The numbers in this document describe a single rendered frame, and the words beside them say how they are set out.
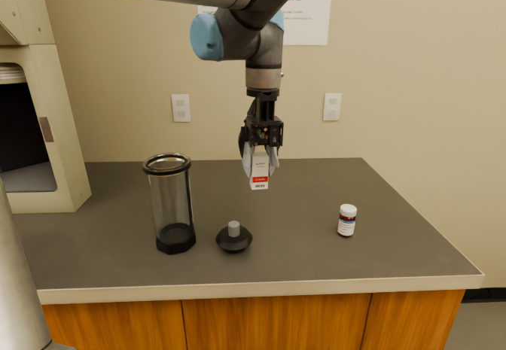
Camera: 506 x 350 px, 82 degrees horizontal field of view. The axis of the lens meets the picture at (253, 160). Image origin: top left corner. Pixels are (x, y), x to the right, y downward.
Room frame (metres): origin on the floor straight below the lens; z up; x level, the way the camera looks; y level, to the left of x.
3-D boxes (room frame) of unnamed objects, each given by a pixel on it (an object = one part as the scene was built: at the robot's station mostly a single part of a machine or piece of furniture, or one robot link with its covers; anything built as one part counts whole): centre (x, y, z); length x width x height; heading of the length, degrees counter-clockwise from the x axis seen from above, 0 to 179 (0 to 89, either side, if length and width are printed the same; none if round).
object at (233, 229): (0.60, 0.05, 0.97); 0.09 x 0.09 x 0.07
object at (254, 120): (0.62, -0.02, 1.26); 0.09 x 0.08 x 0.12; 10
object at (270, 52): (0.63, -0.02, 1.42); 0.09 x 0.08 x 0.11; 132
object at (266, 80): (0.63, -0.02, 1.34); 0.08 x 0.08 x 0.05
